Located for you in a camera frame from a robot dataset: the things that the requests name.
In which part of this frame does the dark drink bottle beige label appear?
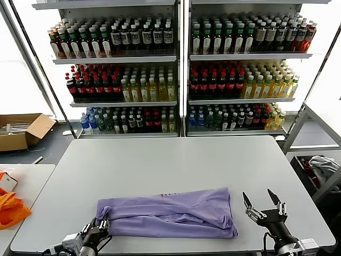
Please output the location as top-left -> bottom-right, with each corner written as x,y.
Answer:
265,22 -> 278,52
254,22 -> 267,52

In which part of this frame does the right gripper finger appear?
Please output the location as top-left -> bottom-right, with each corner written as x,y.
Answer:
267,188 -> 288,217
242,191 -> 266,222

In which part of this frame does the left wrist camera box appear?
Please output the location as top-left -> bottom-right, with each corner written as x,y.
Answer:
62,233 -> 85,250

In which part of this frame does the grey metal shelf unit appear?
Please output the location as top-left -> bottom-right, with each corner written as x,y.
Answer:
187,0 -> 314,138
31,0 -> 180,140

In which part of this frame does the thin dark metal post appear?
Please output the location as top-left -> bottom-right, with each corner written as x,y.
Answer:
302,28 -> 341,108
9,0 -> 79,140

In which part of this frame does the purple t-shirt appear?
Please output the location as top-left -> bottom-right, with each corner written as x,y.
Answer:
95,187 -> 239,238

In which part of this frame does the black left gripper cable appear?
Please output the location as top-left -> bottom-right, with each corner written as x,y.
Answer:
95,235 -> 113,253

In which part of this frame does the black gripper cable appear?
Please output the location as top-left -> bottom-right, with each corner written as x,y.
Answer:
262,231 -> 270,256
95,235 -> 113,253

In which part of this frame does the open cardboard box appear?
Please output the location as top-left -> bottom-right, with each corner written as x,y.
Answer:
0,113 -> 56,152

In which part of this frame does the green cap tea bottle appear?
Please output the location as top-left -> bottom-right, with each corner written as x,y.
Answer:
212,23 -> 223,53
89,26 -> 102,58
191,23 -> 202,53
58,27 -> 71,59
78,26 -> 92,59
245,23 -> 255,53
234,23 -> 245,53
201,23 -> 213,53
99,25 -> 112,58
223,23 -> 234,53
67,27 -> 82,59

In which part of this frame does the black storage crate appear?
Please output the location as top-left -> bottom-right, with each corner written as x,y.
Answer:
290,155 -> 341,197

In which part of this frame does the white grey garment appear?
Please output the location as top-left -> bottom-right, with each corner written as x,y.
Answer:
308,156 -> 341,185

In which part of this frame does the orange cloth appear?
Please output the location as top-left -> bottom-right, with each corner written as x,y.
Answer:
0,188 -> 32,230

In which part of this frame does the red cap cola bottle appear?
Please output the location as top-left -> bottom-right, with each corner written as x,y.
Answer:
252,108 -> 261,129
111,75 -> 123,100
103,75 -> 113,100
234,70 -> 245,93
189,72 -> 200,94
217,71 -> 227,94
94,75 -> 104,100
66,76 -> 78,100
84,75 -> 95,100
226,71 -> 236,94
144,111 -> 154,133
153,111 -> 162,133
75,75 -> 86,100
260,108 -> 270,129
199,72 -> 209,94
208,71 -> 218,94

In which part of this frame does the dark drink bottle grey label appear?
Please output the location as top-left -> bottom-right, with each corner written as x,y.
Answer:
130,23 -> 141,52
110,24 -> 122,52
294,22 -> 307,52
275,21 -> 288,52
285,21 -> 298,52
163,23 -> 174,51
120,23 -> 132,52
141,23 -> 152,52
152,23 -> 164,51

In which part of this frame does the white sticks bundle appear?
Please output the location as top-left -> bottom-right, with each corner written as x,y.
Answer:
0,122 -> 30,134

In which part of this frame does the reddish tea bottle white label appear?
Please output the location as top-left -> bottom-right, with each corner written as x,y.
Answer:
49,28 -> 61,59

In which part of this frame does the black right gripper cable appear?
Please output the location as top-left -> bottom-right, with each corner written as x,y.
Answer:
262,231 -> 270,256

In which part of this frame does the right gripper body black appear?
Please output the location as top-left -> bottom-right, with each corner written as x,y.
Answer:
256,209 -> 299,248

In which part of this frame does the blue water bottle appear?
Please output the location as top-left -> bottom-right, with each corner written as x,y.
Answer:
80,114 -> 91,134
187,112 -> 197,131
196,112 -> 206,131
89,114 -> 98,134

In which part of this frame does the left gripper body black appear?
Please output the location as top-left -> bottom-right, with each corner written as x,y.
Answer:
82,226 -> 110,245

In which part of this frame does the white orange small box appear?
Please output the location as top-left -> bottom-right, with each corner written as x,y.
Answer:
0,170 -> 19,193

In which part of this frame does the red garment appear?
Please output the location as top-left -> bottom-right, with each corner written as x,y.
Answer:
299,157 -> 318,187

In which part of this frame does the grey metal frame table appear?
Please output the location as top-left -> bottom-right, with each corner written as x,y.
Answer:
282,101 -> 341,203

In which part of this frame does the red drink bottle white cap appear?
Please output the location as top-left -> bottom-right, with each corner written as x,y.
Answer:
303,22 -> 317,52

